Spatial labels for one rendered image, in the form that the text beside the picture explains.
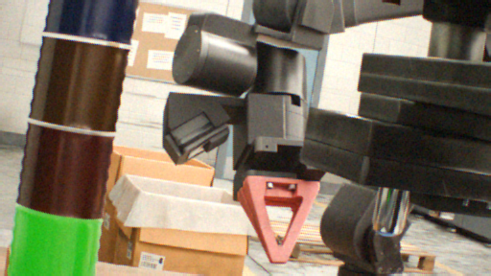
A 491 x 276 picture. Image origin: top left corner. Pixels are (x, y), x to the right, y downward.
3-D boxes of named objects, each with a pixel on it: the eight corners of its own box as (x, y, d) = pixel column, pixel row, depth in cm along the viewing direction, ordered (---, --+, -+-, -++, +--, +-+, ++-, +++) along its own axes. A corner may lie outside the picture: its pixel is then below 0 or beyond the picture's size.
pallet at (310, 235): (382, 248, 811) (385, 232, 810) (432, 274, 715) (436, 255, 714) (245, 233, 778) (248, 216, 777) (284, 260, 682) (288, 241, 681)
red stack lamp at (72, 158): (96, 207, 42) (107, 130, 42) (110, 223, 39) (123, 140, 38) (12, 194, 41) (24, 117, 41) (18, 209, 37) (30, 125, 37)
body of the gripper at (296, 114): (255, 155, 87) (255, 79, 90) (232, 195, 96) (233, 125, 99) (327, 161, 88) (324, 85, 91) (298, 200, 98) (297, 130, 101)
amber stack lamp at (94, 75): (108, 126, 42) (122, 49, 42) (124, 135, 38) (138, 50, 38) (24, 113, 41) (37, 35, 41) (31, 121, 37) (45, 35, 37)
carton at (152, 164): (204, 287, 480) (223, 171, 477) (100, 273, 463) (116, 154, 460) (175, 261, 533) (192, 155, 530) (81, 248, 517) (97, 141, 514)
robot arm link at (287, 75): (257, 94, 91) (257, 28, 93) (224, 117, 95) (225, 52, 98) (319, 112, 94) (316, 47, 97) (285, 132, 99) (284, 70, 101)
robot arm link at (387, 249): (375, 220, 99) (416, 223, 102) (329, 205, 106) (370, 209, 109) (362, 280, 99) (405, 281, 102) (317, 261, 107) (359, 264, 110)
